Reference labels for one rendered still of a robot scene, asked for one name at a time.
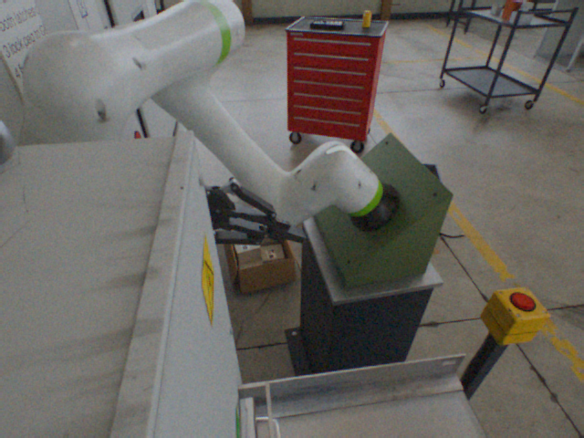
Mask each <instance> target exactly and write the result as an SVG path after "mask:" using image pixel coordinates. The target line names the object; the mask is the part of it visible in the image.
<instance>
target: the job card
mask: <svg viewBox="0 0 584 438"><path fill-rule="evenodd" d="M46 35H47V31H46V29H45V27H44V25H43V22H42V20H41V15H40V13H39V11H38V8H37V4H36V2H35V0H0V58H1V60H2V62H3V64H4V66H5V69H6V71H7V73H8V75H9V77H10V78H11V80H12V82H13V84H14V86H15V88H16V91H17V93H18V95H19V97H20V99H21V100H22V101H23V79H22V70H23V63H24V59H25V56H26V53H27V51H28V50H29V48H31V47H32V46H33V45H34V43H36V42H37V41H38V39H40V38H41V37H44V36H46Z"/></svg>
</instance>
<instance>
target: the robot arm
mask: <svg viewBox="0 0 584 438"><path fill-rule="evenodd" d="M113 27H114V28H108V29H96V30H79V31H59V32H54V33H51V34H48V35H46V36H43V37H41V38H40V39H38V41H37V42H36V43H34V45H33V46H32V47H31V48H29V50H28V51H27V53H26V56H25V59H24V63H23V70H22V79H23V118H22V123H21V129H20V133H19V138H18V143H17V146H23V145H37V144H52V143H66V142H80V141H91V142H93V141H119V140H120V136H121V134H122V132H123V129H124V127H125V124H126V122H127V120H128V118H129V116H130V115H131V113H132V112H133V111H134V110H136V109H137V108H138V107H139V106H140V105H141V104H142V103H143V102H145V101H146V100H147V99H149V98H151V101H153V102H154V103H155V104H156V105H158V106H160V107H161V108H162V109H163V110H165V111H166V112H167V113H168V114H170V115H171V116H172V117H173V118H175V119H176V120H177V121H178V122H180V123H181V124H182V125H183V126H184V128H185V129H187V130H193V133H194V135H193V136H194V137H195V138H197V139H198V140H199V141H200V142H201V143H202V144H203V145H204V146H205V147H206V148H207V149H208V150H209V151H210V152H211V153H212V154H213V155H214V156H215V157H216V158H217V159H218V160H219V161H220V162H221V163H222V164H223V165H224V166H225V167H226V168H227V170H228V171H229V172H230V173H231V174H232V175H233V176H234V177H231V178H230V179H229V183H227V184H225V185H224V186H222V187H220V186H207V185H204V189H205V194H206V199H207V203H208V208H209V213H210V217H211V223H212V228H213V232H214V241H215V244H216V245H220V244H232V245H260V244H261V241H262V240H263V239H264V238H272V239H276V240H278V241H283V239H284V238H285V239H287V240H291V241H295V242H298V243H301V244H303V243H304V241H305V240H306V238H307V237H306V235H305V233H304V232H303V230H302V229H301V228H297V227H296V226H298V225H300V224H302V223H304V222H306V220H308V218H310V217H312V216H313V215H315V214H317V213H319V212H321V211H322V210H324V209H326V208H327V207H329V206H331V205H333V206H335V207H336V208H338V209H339V210H340V211H341V212H343V213H344V214H347V215H348V216H349V219H350V221H351V223H352V224H353V225H354V226H355V227H356V228H357V229H359V230H361V231H362V232H372V231H376V230H378V229H380V228H382V227H383V226H385V225H386V224H388V223H389V222H390V221H391V219H392V218H393V217H394V215H396V213H397V211H398V208H399V204H400V197H399V194H398V192H397V191H396V190H395V189H394V187H393V186H391V185H390V184H388V183H385V182H380V181H379V179H378V177H377V175H376V174H375V173H374V172H373V171H372V170H371V169H370V168H369V167H368V166H367V165H366V164H365V163H364V162H363V161H362V160H361V159H360V158H359V157H358V156H357V155H356V154H355V153H354V152H353V151H352V150H351V149H350V148H349V147H348V146H347V145H345V144H344V143H342V142H340V141H329V142H327V143H324V144H323V145H321V146H319V147H318V148H317V149H316V150H315V151H313V152H312V153H311V154H310V155H309V156H308V157H307V158H306V159H305V160H304V161H303V162H302V163H301V164H300V165H299V166H298V167H297V168H296V169H295V170H294V171H292V172H285V171H284V170H283V169H282V168H281V167H279V166H278V165H277V164H276V163H275V162H274V161H273V160H272V159H271V158H270V157H269V156H268V155H267V154H266V153H265V152H264V151H263V150H262V149H261V148H260V147H259V146H258V145H257V144H256V143H255V142H254V141H253V140H252V139H251V138H250V136H249V135H248V134H247V133H246V132H245V131H244V130H243V129H242V128H241V126H240V125H239V124H238V123H237V122H236V121H235V119H234V118H233V117H232V116H231V114H230V113H229V112H228V111H227V110H226V108H225V107H224V106H223V104H222V103H221V102H220V101H219V99H218V98H217V97H216V96H215V95H214V94H213V92H212V91H211V89H210V84H209V83H210V78H211V76H212V75H213V74H214V73H215V72H216V71H217V70H218V69H219V68H221V67H222V66H223V65H224V64H225V63H226V62H228V60H229V59H230V58H231V57H233V56H234V55H235V54H236V53H237V52H238V51H239V49H240V48H241V46H242V45H243V43H244V40H245V21H244V18H243V16H242V14H241V12H240V10H239V8H238V7H237V6H236V5H235V3H234V2H232V1H231V0H185V1H183V2H181V3H179V4H177V5H174V6H172V7H170V8H168V9H167V10H165V11H163V12H161V13H160V14H158V15H156V16H152V17H149V18H146V19H143V20H141V21H137V22H133V23H129V24H126V25H121V26H113ZM240 183H241V184H242V186H241V184H240ZM227 193H229V194H231V195H232V196H235V195H236V196H237V197H238V198H239V199H241V200H242V201H244V202H245V203H248V204H250V205H251V206H253V207H255V209H257V210H259V211H257V210H255V209H251V208H248V207H245V206H242V205H239V204H238V203H236V202H232V201H231V200H230V198H229V197H228V196H227ZM238 218H240V219H238ZM242 219H243V220H242ZM245 220H246V221H245ZM248 221H249V222H248ZM251 222H252V223H251ZM255 223H256V224H255ZM261 224H262V225H261ZM218 229H223V230H226V231H215V230H218ZM229 231H235V232H229Z"/></svg>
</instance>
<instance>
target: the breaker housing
mask: <svg viewBox="0 0 584 438"><path fill-rule="evenodd" d="M193 135H194V133H193V130H188V131H178V133H177V137H163V138H149V139H134V140H120V141H93V142H91V141H80V142H66V143H52V144H37V145H23V146H15V148H14V153H13V155H12V157H11V158H10V159H9V160H8V164H7V165H6V167H5V168H4V169H3V170H2V171H0V438H153V434H154V426H155V420H156V413H157V406H158V400H159V392H160V386H161V378H162V365H163V359H164V351H165V345H166V338H167V331H168V325H169V319H170V317H171V311H172V298H173V291H174V284H175V278H176V271H177V264H178V257H179V250H180V243H181V237H182V229H183V218H184V210H185V204H186V196H187V190H188V183H189V176H190V170H191V163H192V156H193V143H194V141H195V138H194V136H193Z"/></svg>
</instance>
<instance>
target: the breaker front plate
mask: <svg viewBox="0 0 584 438"><path fill-rule="evenodd" d="M203 186H204V179H203V176H202V173H201V168H200V163H199V159H198V154H197V150H196V145H195V141H194V143H193V156H192V163H191V170H190V176H189V183H188V190H187V196H186V204H185V210H184V218H183V224H182V237H181V243H180V250H179V257H178V264H177V271H176V278H175V284H174V291H173V298H172V311H171V317H170V319H169V325H168V331H167V338H166V345H165V351H164V359H163V365H162V378H161V386H160V392H159V400H158V406H157V413H156V420H155V426H154V434H153V438H236V421H235V415H236V409H237V412H238V416H239V422H240V427H239V438H247V421H246V413H247V412H248V410H247V406H246V401H245V398H243V399H240V396H239V391H238V386H239V385H243V383H242V378H241V373H240V369H239V364H238V359H237V355H236V350H235V341H234V336H233V329H232V327H231V322H230V317H229V312H228V307H227V303H226V297H225V292H224V284H223V279H222V275H221V270H220V266H219V260H218V255H217V251H216V246H215V242H214V234H213V229H212V225H211V219H210V215H209V210H208V205H207V201H206V196H205V191H204V187H203ZM205 236H206V239H207V244H208V248H209V252H210V256H211V260H212V264H213V269H214V323H213V325H212V322H211V319H210V315H209V311H208V307H207V304H206V300H205V296H204V293H203V287H202V283H203V253H204V238H205Z"/></svg>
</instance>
